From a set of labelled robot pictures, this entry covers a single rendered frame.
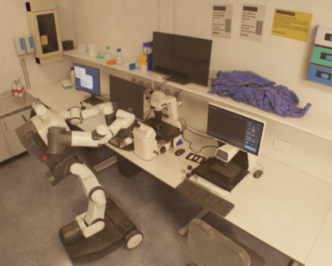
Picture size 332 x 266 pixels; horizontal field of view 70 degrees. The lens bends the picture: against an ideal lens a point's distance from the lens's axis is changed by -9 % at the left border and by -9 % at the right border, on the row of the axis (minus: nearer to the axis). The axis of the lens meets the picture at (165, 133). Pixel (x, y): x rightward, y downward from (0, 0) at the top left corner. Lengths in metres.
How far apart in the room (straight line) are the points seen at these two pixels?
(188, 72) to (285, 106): 0.95
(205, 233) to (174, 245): 1.12
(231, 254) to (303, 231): 0.65
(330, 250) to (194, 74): 1.75
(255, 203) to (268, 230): 0.25
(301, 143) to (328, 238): 0.79
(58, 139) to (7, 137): 2.36
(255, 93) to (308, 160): 0.73
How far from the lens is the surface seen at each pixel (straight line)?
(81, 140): 1.57
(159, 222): 2.74
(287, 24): 2.23
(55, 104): 3.65
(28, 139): 1.70
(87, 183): 2.09
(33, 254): 2.76
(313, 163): 2.33
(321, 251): 1.85
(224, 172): 1.92
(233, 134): 1.88
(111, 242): 2.42
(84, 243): 2.46
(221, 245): 1.43
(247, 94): 2.08
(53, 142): 1.56
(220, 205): 1.87
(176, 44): 2.52
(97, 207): 2.29
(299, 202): 2.10
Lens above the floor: 2.09
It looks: 30 degrees down
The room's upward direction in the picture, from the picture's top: straight up
